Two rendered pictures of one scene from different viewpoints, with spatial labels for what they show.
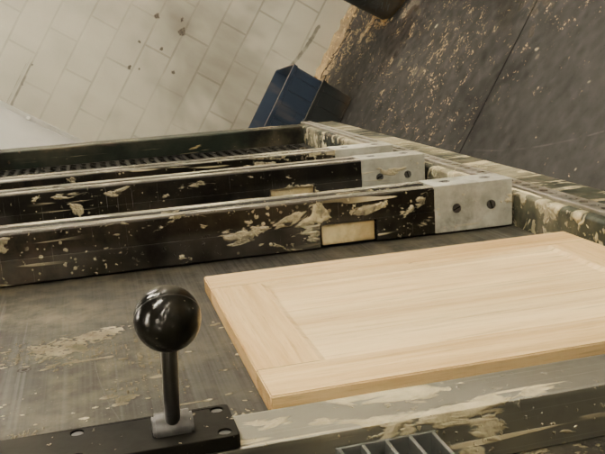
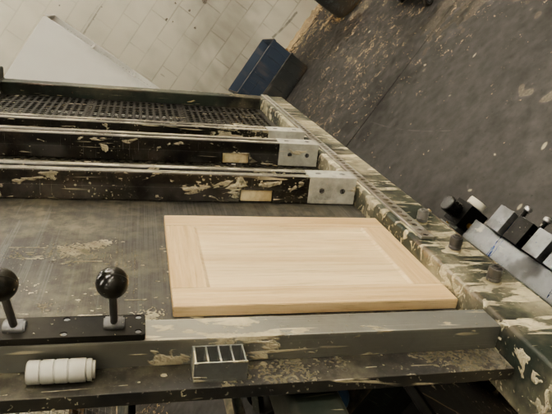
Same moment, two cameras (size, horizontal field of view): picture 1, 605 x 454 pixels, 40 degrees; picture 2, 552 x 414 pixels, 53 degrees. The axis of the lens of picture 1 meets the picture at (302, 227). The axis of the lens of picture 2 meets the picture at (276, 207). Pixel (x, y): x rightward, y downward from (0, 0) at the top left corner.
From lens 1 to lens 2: 24 cm
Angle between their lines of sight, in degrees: 8
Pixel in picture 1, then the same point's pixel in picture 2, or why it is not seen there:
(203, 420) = (130, 322)
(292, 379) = (187, 297)
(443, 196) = (315, 183)
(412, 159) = (311, 147)
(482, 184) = (338, 179)
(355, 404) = (209, 324)
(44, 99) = (107, 31)
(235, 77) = (236, 37)
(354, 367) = (222, 296)
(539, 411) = (298, 341)
